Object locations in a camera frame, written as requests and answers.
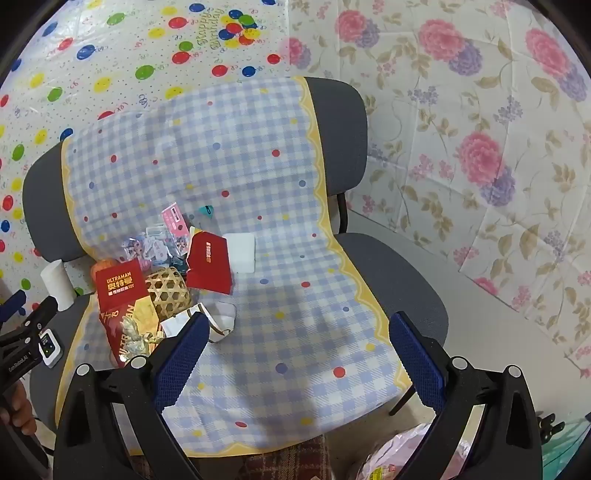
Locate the pink card packet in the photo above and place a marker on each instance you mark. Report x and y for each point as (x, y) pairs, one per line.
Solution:
(174, 221)

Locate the floral print plastic sheet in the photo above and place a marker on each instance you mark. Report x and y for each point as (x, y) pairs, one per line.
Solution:
(438, 138)

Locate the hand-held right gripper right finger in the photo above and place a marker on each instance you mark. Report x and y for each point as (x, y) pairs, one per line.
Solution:
(415, 360)

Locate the balloon print plastic sheet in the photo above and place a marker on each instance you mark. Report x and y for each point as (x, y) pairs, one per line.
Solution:
(115, 60)

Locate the woven bamboo ball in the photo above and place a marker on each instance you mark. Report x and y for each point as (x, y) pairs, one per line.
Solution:
(167, 290)

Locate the red trading card box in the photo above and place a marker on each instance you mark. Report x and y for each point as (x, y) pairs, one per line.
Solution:
(117, 290)

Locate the teal cloth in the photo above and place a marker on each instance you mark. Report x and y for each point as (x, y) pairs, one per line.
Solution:
(570, 454)

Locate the blue checkered dotted cloth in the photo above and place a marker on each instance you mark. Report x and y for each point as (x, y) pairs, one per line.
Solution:
(277, 207)

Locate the person's left hand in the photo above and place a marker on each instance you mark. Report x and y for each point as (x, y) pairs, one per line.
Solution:
(21, 406)

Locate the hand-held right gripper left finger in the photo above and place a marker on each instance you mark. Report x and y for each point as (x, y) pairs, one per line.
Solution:
(182, 360)

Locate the cartoon sticker packet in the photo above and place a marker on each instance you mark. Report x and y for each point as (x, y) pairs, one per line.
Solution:
(152, 243)

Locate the red plaid cloth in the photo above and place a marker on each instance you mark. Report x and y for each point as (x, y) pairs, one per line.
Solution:
(286, 461)

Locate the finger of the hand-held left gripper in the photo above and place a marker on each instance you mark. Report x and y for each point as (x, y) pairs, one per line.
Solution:
(14, 303)
(39, 316)

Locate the red apple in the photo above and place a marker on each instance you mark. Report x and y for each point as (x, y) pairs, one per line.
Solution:
(102, 267)

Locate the red paper envelope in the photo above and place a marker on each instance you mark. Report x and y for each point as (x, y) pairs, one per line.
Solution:
(210, 266)

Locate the white paper roll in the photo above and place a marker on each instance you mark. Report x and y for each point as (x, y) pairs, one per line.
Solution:
(57, 282)

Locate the pink plastic bag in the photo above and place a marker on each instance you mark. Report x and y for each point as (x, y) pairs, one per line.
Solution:
(401, 454)

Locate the grey office chair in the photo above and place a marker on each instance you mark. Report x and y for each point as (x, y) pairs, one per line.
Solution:
(339, 120)

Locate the small teal wrapper piece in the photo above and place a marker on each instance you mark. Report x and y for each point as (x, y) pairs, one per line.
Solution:
(206, 212)

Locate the white sponge block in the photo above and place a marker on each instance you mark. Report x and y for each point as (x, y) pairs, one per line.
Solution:
(241, 254)

